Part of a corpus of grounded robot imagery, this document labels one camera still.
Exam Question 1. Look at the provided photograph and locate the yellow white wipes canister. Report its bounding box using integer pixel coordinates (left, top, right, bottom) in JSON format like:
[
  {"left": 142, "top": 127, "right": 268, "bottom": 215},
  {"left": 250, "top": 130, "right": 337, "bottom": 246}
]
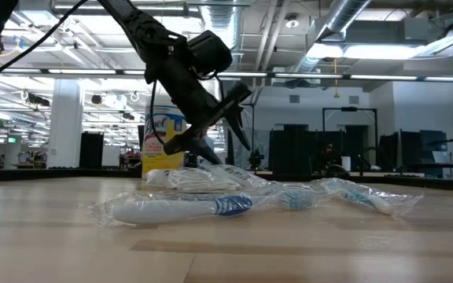
[{"left": 142, "top": 105, "right": 188, "bottom": 178}]

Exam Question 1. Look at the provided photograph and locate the black partition panel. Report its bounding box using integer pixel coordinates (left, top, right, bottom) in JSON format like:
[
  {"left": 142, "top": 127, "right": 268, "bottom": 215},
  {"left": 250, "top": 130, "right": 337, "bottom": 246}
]
[{"left": 79, "top": 131, "right": 105, "bottom": 170}]

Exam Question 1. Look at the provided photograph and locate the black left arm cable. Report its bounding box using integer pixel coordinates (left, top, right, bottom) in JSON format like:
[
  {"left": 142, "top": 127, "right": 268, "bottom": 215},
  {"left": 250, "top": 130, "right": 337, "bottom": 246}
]
[{"left": 0, "top": 0, "right": 89, "bottom": 83}]

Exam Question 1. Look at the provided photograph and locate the overhead bar with light strips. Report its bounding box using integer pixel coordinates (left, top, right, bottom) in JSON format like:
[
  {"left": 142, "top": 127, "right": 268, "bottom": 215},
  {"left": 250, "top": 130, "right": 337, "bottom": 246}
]
[{"left": 0, "top": 66, "right": 453, "bottom": 83}]

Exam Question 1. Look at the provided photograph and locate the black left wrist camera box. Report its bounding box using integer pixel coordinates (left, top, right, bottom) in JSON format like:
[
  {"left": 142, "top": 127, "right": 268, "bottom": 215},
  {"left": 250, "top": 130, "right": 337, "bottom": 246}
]
[{"left": 186, "top": 30, "right": 234, "bottom": 79}]

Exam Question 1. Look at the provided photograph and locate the dark background monitor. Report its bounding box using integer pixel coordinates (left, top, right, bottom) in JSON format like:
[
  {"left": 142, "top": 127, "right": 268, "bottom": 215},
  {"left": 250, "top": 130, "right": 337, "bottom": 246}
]
[{"left": 418, "top": 129, "right": 448, "bottom": 166}]

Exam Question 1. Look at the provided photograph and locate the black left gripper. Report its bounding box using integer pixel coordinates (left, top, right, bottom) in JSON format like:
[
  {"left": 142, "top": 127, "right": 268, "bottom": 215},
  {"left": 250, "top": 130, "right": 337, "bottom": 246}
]
[{"left": 143, "top": 39, "right": 253, "bottom": 166}]

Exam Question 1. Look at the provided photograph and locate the light blue bagged toothbrush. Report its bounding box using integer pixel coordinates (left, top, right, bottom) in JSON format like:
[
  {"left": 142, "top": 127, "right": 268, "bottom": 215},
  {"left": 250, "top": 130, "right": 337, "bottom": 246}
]
[
  {"left": 249, "top": 182, "right": 320, "bottom": 211},
  {"left": 316, "top": 177, "right": 425, "bottom": 217}
]

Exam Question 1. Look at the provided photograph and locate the black partition wall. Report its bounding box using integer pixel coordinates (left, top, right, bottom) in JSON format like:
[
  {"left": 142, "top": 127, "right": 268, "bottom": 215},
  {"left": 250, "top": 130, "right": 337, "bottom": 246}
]
[{"left": 269, "top": 124, "right": 377, "bottom": 178}]

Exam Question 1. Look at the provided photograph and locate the dark blue bagged toothbrush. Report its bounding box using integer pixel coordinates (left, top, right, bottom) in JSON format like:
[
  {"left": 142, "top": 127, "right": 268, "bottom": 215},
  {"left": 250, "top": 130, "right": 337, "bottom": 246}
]
[{"left": 88, "top": 191, "right": 255, "bottom": 228}]

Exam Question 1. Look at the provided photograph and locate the seated person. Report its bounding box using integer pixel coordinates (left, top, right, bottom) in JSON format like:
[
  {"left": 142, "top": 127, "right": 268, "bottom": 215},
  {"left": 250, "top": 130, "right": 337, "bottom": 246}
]
[{"left": 320, "top": 143, "right": 341, "bottom": 172}]

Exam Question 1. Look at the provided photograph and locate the black frame stand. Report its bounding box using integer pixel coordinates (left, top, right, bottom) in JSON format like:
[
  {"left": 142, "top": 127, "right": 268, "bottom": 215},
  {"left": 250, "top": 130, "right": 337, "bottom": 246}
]
[{"left": 322, "top": 106, "right": 379, "bottom": 166}]

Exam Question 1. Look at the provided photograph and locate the white pillar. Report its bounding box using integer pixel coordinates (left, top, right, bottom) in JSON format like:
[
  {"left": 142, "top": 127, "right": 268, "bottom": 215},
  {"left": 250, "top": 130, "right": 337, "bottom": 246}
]
[{"left": 47, "top": 78, "right": 84, "bottom": 169}]

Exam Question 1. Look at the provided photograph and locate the silver ventilation duct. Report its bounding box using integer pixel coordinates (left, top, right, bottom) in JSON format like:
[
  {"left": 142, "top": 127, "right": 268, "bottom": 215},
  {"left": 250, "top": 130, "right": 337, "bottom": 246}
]
[{"left": 289, "top": 0, "right": 371, "bottom": 74}]

